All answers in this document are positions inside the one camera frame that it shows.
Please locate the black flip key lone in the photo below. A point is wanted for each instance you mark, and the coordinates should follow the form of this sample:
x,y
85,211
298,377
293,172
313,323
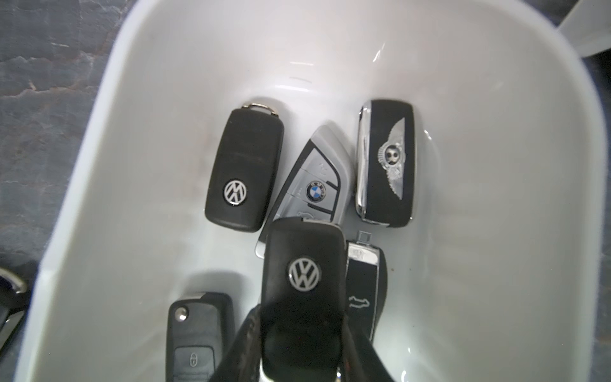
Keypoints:
x,y
200,329

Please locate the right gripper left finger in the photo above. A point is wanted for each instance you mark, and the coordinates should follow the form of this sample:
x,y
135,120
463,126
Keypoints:
x,y
242,362

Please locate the black silver Bentley key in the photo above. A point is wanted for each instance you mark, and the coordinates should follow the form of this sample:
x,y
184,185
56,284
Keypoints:
x,y
386,154

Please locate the white storage box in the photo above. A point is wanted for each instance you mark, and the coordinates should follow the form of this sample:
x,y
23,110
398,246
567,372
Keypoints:
x,y
494,279

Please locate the black VW key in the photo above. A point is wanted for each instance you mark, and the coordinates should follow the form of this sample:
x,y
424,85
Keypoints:
x,y
303,300
245,168
15,301

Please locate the black Porsche car key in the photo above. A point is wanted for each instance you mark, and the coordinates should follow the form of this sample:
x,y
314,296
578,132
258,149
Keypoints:
x,y
366,283

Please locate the silver BMW car key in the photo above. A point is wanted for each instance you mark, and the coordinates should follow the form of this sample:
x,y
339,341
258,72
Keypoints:
x,y
318,187

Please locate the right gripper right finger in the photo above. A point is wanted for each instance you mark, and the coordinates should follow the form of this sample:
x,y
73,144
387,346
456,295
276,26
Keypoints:
x,y
360,361

